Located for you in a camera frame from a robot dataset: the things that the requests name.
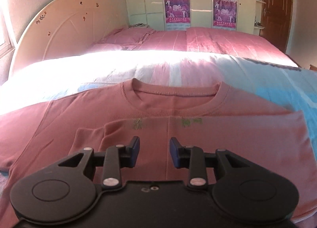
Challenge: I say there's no pink sweatshirt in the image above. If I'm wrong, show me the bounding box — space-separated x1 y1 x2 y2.
1 79 316 227

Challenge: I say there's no pink quilt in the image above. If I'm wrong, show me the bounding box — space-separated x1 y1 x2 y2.
88 27 298 68

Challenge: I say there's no patterned blue white bedsheet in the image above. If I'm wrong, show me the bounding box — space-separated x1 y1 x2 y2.
1 51 316 144

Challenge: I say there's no cream bed headboard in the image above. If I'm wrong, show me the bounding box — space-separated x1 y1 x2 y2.
9 0 128 76

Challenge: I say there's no wooden chair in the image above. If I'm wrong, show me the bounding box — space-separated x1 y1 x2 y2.
309 64 317 71

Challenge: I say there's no left purple calendar poster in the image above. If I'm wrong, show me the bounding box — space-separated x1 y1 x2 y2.
161 0 191 31

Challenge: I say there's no brown wooden door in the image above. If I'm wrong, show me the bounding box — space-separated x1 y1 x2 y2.
260 0 293 53

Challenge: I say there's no cream corner shelf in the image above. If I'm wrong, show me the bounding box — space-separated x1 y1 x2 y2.
254 0 266 35

